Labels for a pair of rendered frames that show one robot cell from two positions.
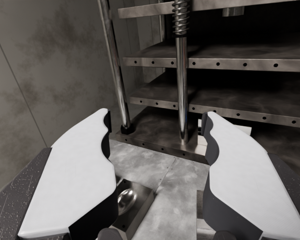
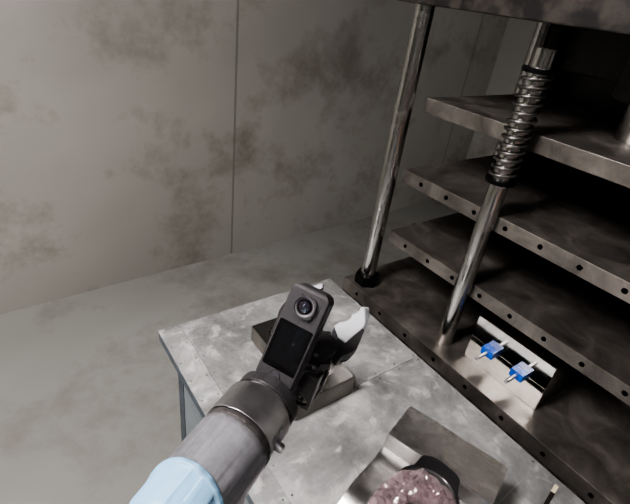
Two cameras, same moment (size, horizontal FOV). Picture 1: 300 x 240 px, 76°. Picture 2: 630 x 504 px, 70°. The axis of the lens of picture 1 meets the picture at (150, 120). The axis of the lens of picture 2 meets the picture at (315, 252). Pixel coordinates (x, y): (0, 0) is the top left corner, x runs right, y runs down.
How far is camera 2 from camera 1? 0.50 m
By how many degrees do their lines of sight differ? 16
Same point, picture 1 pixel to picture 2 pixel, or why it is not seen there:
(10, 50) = (247, 71)
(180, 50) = (489, 202)
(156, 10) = (482, 126)
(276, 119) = (599, 375)
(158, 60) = (455, 199)
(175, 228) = (359, 437)
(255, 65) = (594, 277)
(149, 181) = (357, 368)
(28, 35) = (282, 54)
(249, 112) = (561, 344)
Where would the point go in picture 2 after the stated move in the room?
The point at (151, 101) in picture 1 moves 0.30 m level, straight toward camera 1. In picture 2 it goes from (420, 253) to (399, 295)
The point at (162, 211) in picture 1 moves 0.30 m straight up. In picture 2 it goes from (354, 411) to (374, 330)
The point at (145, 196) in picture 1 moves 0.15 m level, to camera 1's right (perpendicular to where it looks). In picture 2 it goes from (341, 380) to (392, 401)
